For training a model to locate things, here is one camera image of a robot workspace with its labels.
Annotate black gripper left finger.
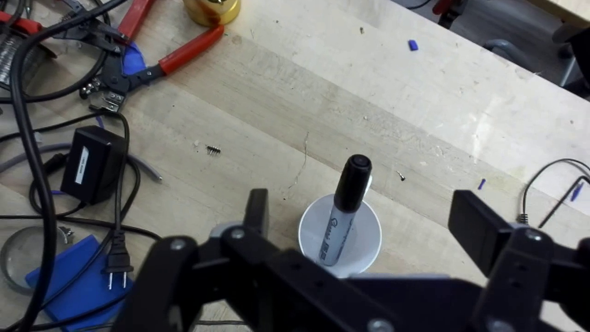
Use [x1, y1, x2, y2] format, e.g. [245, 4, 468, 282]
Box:
[112, 186, 394, 332]

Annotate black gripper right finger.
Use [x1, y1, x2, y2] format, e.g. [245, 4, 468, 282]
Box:
[446, 188, 590, 332]

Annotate black grey marker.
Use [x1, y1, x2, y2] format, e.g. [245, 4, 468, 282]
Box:
[315, 153, 375, 267]

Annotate white mug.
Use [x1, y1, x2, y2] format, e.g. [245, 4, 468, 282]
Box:
[294, 192, 385, 280]

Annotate black power plug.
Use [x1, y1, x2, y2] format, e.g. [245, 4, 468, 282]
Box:
[103, 238, 134, 291]

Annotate thin black blue-tipped probe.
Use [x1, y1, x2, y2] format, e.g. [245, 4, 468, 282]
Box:
[536, 175, 590, 230]

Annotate blue flat plastic part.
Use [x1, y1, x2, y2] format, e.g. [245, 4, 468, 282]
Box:
[21, 232, 134, 326]

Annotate black power adapter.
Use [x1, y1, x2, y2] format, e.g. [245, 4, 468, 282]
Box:
[58, 125, 128, 206]

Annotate gold metal dome bell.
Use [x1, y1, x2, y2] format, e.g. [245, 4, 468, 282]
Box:
[180, 0, 243, 28]

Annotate thin black looped cable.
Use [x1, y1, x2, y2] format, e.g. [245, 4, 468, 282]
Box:
[516, 157, 590, 227]

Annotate thick black cable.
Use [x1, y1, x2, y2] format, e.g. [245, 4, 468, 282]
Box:
[7, 0, 130, 332]

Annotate red handled pliers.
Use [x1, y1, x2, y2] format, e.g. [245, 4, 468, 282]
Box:
[77, 0, 226, 116]

